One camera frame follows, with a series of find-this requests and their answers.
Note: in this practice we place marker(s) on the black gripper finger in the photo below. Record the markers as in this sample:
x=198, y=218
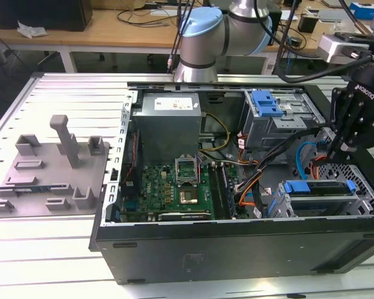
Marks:
x=338, y=109
x=366, y=135

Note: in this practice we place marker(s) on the hard disk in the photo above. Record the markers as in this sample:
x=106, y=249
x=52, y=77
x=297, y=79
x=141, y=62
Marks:
x=299, y=187

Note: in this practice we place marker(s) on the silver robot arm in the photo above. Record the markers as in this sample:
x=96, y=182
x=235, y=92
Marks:
x=237, y=34

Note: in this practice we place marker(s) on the grey metal disk bay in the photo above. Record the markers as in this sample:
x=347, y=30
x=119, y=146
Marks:
x=365, y=204

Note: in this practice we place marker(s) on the wooden desk with clutter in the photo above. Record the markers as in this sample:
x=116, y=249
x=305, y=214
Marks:
x=318, y=46

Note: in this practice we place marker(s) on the blue plastic drive latch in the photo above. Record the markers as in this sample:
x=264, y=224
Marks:
x=265, y=102

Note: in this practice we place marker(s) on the grey optical drive cage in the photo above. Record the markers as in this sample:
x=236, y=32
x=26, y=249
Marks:
x=268, y=137

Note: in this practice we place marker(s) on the small black cube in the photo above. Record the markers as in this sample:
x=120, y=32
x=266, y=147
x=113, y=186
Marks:
x=307, y=23

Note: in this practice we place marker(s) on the blue cardboard box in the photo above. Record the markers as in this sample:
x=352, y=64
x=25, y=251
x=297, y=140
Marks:
x=366, y=9

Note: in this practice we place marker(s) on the flat grey box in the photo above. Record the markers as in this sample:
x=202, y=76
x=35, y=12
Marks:
x=330, y=15

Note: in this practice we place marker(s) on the green RAM stick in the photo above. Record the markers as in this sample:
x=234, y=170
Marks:
x=229, y=193

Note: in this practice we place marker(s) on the black RAM slot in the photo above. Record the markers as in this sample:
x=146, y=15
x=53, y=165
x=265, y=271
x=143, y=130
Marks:
x=216, y=190

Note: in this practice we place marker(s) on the black PC case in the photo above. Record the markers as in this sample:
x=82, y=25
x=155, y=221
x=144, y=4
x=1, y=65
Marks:
x=237, y=249

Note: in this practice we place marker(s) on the CPU socket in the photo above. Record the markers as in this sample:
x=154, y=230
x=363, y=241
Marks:
x=188, y=197

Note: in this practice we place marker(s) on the grey power supply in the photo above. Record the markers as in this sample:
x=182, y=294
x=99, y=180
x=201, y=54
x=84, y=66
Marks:
x=165, y=134

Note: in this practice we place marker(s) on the graphics card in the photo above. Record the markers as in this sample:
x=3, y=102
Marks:
x=180, y=215

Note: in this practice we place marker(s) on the green motherboard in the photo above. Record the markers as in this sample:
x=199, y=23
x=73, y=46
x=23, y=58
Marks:
x=156, y=187

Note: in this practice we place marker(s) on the grey parts rack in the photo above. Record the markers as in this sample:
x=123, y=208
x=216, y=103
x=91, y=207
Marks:
x=50, y=174

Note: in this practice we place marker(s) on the large black box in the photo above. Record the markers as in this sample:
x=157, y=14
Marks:
x=40, y=14

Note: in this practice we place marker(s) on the RAM stick with blue label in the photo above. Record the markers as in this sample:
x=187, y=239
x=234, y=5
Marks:
x=34, y=189

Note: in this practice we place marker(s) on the crumpled clear plastic bag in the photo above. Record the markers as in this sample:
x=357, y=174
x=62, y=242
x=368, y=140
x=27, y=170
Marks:
x=31, y=30

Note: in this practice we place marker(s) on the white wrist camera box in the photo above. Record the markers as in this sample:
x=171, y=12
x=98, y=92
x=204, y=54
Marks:
x=330, y=46

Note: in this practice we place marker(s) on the black camera bracket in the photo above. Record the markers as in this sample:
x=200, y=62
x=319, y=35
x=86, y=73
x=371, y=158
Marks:
x=355, y=36

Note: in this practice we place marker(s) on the wooden desk with white frame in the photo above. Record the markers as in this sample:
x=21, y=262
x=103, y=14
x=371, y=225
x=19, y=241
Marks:
x=90, y=34

